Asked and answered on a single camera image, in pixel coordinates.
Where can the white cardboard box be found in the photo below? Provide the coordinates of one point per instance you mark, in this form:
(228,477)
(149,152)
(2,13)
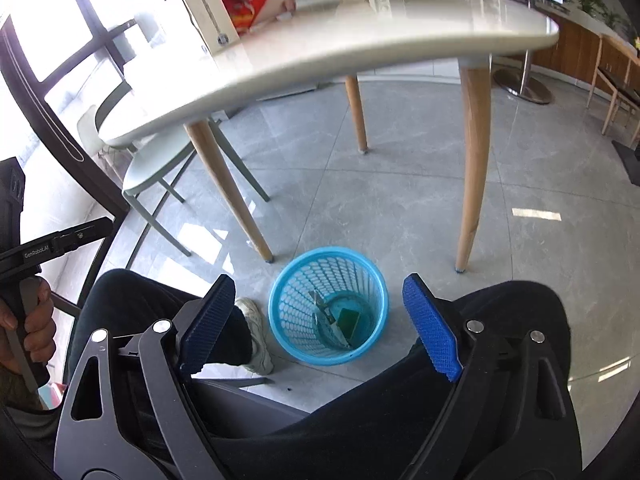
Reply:
(204,23)

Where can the green sponge in basket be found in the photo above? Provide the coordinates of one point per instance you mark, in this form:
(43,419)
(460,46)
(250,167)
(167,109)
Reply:
(354,326)

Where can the sage green chair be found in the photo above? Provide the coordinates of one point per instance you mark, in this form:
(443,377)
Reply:
(156,152)

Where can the round white dining table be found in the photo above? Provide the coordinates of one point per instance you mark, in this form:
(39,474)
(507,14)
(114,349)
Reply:
(178,86)

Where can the wooden chair right background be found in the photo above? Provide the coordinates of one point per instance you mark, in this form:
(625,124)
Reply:
(613,67)

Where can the person's right leg black trousers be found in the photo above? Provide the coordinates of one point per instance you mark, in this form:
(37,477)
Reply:
(508,416)

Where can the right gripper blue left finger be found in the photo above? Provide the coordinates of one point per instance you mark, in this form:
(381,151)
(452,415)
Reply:
(200,323)

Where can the person's left leg black trousers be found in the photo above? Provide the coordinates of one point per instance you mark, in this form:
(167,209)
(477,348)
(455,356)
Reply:
(126,303)

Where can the blue plastic trash basket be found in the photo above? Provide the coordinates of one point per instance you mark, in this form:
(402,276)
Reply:
(308,296)

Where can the person's left hand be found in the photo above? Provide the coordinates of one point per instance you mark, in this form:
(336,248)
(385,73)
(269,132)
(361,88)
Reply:
(40,330)

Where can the white left sneaker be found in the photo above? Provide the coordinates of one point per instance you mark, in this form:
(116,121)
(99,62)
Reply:
(260,362)

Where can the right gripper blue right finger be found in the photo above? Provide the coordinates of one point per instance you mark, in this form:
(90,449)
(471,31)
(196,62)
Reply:
(436,324)

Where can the person's leg black trousers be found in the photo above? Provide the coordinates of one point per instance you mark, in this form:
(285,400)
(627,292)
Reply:
(508,416)
(126,303)

